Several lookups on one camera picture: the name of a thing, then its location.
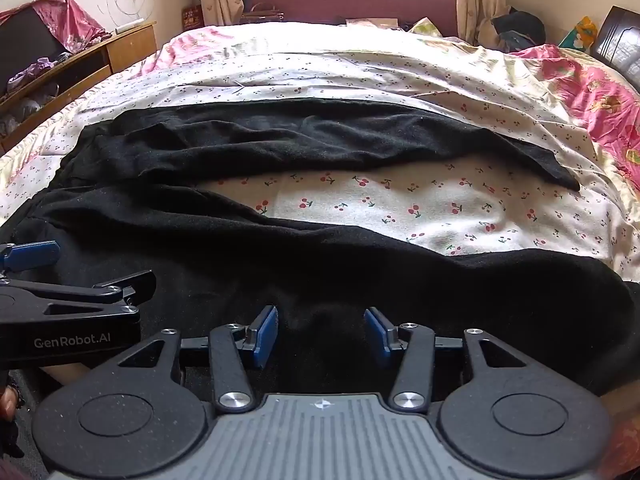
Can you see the patterned paper sheets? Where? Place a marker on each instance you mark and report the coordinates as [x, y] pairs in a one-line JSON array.
[[372, 22]]

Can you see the dark wooden headboard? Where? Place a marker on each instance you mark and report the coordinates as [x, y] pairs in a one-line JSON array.
[[620, 40]]

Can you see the dark bag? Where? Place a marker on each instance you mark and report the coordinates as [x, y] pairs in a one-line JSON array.
[[515, 27]]

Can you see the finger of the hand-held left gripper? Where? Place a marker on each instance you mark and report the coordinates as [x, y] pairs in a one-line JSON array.
[[100, 290], [30, 255]]

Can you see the brown handbag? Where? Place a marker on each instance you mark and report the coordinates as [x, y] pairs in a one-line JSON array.
[[262, 12]]

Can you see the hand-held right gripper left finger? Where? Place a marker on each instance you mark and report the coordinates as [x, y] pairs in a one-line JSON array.
[[264, 335]]

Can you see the maroon padded window bench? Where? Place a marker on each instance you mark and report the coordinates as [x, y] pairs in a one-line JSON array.
[[350, 0]]

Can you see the black pants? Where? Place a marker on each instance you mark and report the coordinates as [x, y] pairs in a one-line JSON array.
[[200, 260]]

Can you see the pink floral quilt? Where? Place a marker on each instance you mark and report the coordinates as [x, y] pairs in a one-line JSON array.
[[590, 90]]

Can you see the wooden cabinet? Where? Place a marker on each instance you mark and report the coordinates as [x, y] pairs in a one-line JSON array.
[[125, 45]]

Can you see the pink floral cover cloth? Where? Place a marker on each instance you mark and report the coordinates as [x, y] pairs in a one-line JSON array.
[[75, 20]]

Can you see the purple cloth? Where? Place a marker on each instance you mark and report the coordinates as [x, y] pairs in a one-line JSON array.
[[35, 70]]

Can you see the person's left forearm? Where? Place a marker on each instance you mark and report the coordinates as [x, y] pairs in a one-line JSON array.
[[7, 402]]

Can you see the cherry print bed sheet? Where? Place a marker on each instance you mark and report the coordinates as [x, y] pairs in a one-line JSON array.
[[400, 210]]

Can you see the colourful cartoon bag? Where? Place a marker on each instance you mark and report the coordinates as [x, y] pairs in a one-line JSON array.
[[580, 32]]

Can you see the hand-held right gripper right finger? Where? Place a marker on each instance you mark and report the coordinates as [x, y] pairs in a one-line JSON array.
[[377, 335]]

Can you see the white tube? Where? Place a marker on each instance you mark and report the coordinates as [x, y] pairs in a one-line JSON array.
[[130, 25]]

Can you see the yellow green packet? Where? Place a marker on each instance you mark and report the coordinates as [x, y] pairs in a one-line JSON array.
[[425, 27]]

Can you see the red patterned box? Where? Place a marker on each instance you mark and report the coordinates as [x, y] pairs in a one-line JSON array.
[[192, 17]]

